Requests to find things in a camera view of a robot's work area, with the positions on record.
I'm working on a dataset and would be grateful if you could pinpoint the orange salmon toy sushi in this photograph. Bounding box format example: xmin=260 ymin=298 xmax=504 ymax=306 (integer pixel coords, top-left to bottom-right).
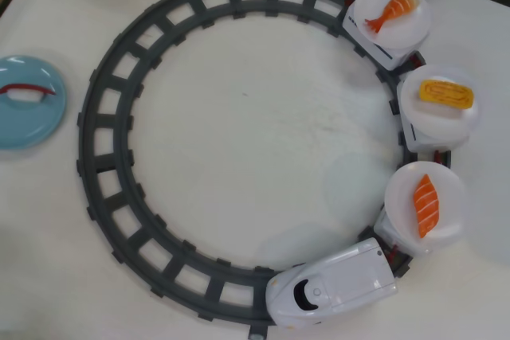
xmin=413 ymin=174 xmax=441 ymax=240

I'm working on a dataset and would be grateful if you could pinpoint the white Shinkansen toy locomotive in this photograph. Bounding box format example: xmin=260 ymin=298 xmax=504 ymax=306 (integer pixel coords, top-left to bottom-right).
xmin=265 ymin=236 xmax=399 ymax=331

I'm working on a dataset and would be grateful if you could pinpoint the white plate under egg sushi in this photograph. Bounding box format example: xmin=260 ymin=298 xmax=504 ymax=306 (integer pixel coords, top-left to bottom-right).
xmin=400 ymin=64 xmax=481 ymax=140

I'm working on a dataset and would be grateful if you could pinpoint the white plate under shrimp sushi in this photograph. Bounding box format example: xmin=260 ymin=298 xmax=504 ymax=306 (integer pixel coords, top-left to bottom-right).
xmin=353 ymin=0 xmax=434 ymax=53

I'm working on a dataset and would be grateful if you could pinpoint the yellow egg toy sushi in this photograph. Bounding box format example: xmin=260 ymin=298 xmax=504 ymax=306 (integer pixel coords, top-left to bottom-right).
xmin=418 ymin=80 xmax=476 ymax=111

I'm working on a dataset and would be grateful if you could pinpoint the white plate under salmon sushi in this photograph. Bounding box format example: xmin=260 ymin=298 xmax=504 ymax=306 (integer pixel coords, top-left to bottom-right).
xmin=383 ymin=161 xmax=468 ymax=250

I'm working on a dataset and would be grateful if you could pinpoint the orange shrimp toy sushi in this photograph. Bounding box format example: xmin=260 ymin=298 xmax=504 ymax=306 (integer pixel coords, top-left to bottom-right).
xmin=363 ymin=0 xmax=422 ymax=34

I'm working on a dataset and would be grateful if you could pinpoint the blue dish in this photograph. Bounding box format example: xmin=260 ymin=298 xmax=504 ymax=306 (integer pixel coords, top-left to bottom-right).
xmin=0 ymin=54 xmax=68 ymax=150

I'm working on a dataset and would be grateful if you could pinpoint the red topped toy sushi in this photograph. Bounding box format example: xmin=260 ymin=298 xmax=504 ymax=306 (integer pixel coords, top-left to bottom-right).
xmin=0 ymin=82 xmax=57 ymax=112

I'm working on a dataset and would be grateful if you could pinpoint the white wagon carrying salmon plate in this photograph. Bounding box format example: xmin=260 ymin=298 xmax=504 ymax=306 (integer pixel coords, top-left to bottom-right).
xmin=373 ymin=207 xmax=434 ymax=259

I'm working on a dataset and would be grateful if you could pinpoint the white wagon carrying shrimp plate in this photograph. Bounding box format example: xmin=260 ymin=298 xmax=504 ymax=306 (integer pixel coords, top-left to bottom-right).
xmin=341 ymin=0 xmax=430 ymax=72

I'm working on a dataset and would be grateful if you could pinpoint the white wagon carrying egg plate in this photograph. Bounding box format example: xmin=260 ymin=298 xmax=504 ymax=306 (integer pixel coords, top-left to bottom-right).
xmin=398 ymin=107 xmax=469 ymax=154

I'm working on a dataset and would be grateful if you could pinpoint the grey circular toy train track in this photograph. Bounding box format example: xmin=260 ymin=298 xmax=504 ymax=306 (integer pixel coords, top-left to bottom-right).
xmin=75 ymin=0 xmax=453 ymax=336

